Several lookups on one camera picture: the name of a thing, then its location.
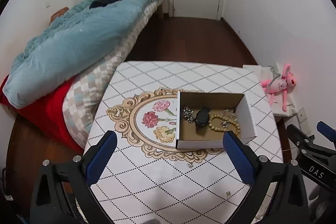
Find open cardboard box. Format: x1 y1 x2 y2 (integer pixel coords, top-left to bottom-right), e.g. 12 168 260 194
175 92 257 151

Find light blue quilt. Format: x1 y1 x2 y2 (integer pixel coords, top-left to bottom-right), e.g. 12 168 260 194
2 0 156 109

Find red blanket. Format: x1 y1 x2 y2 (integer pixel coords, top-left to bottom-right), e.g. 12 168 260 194
12 77 84 153

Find pink panther plush toy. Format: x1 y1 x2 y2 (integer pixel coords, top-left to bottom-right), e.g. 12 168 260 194
261 64 297 112

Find brown pillow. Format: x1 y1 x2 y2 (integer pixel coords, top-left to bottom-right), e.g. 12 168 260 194
49 7 69 24

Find silver chain bracelet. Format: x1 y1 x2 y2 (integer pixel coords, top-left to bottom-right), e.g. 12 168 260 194
182 106 196 124

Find wooden bead bracelet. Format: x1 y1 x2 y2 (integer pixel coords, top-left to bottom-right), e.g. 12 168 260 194
208 113 241 136

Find checkered mattress bedding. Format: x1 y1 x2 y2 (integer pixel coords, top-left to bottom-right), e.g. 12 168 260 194
62 0 163 148

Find white wall power strip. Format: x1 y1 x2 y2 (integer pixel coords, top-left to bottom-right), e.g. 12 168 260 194
297 107 313 137

